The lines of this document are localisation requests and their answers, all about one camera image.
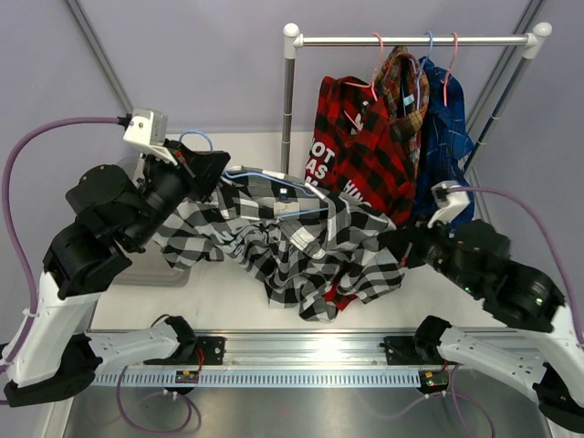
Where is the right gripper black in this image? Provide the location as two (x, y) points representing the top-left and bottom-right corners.
(379, 209), (483, 296)

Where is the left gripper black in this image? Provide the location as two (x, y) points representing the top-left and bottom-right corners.
(123, 138), (229, 250)

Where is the light blue wire hanger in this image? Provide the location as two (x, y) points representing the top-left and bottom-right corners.
(179, 130), (332, 220)

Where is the black white plaid shirt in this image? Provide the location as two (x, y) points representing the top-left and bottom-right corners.
(153, 167), (404, 322)

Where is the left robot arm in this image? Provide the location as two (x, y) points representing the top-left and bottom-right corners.
(2, 141), (230, 407)

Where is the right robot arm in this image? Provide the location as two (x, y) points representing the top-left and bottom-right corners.
(383, 220), (583, 433)

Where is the blue shirt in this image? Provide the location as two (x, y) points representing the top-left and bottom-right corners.
(412, 57), (475, 219)

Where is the red black plaid shirt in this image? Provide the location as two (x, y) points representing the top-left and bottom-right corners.
(303, 74), (419, 311)

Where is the brown plaid shirt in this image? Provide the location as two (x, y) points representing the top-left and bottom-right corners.
(375, 46), (430, 153)

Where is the pink hanger right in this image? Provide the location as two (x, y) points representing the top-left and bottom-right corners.
(442, 32), (459, 107)

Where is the pink hanger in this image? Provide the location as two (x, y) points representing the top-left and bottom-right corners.
(344, 32), (385, 102)
(442, 32), (459, 107)

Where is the pink hanger left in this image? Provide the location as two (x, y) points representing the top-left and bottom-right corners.
(344, 32), (385, 102)

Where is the blue hanger right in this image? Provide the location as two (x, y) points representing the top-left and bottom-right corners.
(414, 31), (434, 110)

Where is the clear plastic bin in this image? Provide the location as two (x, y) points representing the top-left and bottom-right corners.
(109, 157), (193, 288)

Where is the clothes rack metal white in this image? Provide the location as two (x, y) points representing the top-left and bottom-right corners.
(280, 22), (552, 172)

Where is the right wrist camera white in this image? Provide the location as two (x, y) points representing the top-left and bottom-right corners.
(427, 181), (471, 228)

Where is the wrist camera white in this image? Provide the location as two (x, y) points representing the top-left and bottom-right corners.
(427, 181), (471, 228)
(123, 109), (177, 165)

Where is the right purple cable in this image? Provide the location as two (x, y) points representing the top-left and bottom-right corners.
(449, 185), (584, 348)

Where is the purple cable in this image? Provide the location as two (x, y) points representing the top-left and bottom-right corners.
(0, 116), (131, 407)
(449, 185), (584, 348)

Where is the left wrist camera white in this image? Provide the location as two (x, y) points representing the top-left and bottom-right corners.
(123, 109), (177, 165)

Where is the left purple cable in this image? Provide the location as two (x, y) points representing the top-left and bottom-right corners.
(0, 116), (131, 407)

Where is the white slotted cable duct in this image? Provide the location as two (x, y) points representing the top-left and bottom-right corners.
(93, 369), (424, 388)

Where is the aluminium rail base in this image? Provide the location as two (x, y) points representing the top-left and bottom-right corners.
(178, 329), (420, 370)

